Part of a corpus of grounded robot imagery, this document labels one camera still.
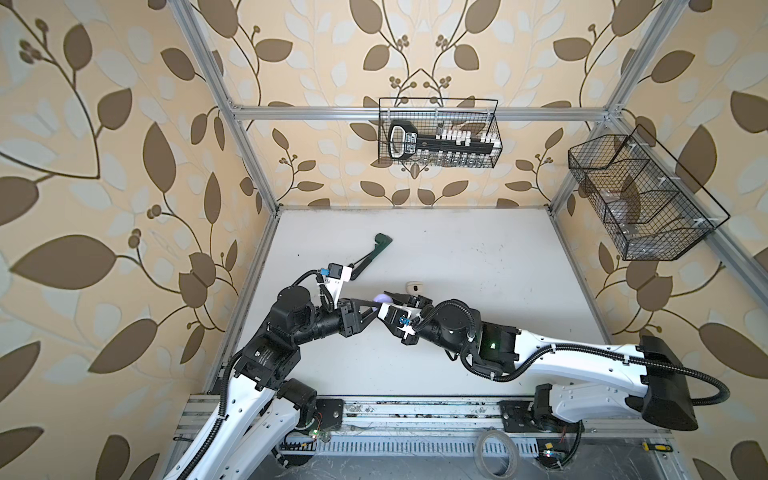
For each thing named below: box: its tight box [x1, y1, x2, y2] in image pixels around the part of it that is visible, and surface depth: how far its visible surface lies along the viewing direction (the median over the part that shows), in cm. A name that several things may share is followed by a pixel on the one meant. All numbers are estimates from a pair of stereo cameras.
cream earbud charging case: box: [406, 281, 425, 296], surface depth 98 cm
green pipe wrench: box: [351, 233, 393, 280], surface depth 110 cm
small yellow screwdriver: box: [642, 442, 673, 452], surface depth 71 cm
